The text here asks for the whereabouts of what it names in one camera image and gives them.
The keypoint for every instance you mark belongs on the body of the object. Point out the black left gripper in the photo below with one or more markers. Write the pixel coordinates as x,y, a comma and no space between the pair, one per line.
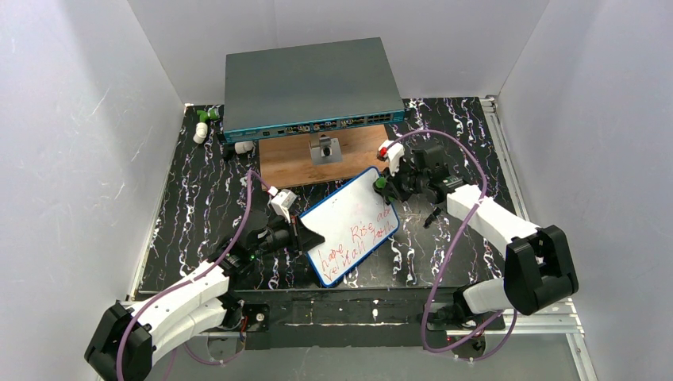
293,234

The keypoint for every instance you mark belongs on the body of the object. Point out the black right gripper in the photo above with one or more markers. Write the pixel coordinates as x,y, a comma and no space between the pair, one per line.
401,182

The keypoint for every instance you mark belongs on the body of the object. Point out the green bone-shaped whiteboard eraser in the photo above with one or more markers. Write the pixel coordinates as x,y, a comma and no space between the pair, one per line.
379,184

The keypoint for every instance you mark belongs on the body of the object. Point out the blue-framed small whiteboard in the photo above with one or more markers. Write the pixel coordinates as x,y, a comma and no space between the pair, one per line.
355,221

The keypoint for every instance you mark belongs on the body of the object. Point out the white pipe elbow fitting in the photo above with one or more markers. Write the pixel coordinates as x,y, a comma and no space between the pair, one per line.
201,133

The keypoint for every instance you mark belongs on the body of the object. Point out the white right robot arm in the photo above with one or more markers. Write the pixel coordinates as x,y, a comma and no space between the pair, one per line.
539,269

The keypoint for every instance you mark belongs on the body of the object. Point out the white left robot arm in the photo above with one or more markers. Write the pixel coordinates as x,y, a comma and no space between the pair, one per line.
129,340

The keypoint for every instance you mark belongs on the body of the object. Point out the brown wooden board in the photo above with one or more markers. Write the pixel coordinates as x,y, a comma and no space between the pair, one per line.
286,161

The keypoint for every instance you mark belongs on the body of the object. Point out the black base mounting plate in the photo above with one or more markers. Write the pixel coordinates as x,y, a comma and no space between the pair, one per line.
334,318

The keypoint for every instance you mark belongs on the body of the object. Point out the white and black pipe fitting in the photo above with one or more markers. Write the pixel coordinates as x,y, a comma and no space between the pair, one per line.
238,148

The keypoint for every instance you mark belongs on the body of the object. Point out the green and white pipe fitting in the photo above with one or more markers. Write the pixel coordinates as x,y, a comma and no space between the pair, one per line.
211,114

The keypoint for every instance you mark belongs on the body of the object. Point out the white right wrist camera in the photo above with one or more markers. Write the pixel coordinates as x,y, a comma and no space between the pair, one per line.
392,153

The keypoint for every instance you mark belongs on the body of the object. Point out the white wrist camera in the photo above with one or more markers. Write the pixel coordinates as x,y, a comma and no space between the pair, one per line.
392,153
281,201

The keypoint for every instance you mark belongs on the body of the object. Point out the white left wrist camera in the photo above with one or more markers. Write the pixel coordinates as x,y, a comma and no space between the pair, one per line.
281,201

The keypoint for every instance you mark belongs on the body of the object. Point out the metal bracket with black knob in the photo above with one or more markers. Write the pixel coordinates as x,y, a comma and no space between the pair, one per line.
324,149

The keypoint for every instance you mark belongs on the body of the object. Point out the right aluminium side rail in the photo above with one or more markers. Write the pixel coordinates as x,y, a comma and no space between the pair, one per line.
489,104

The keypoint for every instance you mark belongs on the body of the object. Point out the grey network switch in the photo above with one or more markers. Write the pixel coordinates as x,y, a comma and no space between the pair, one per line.
311,88

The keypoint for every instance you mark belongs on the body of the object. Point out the aluminium extrusion frame rail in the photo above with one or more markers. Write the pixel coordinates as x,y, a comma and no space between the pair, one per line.
467,341

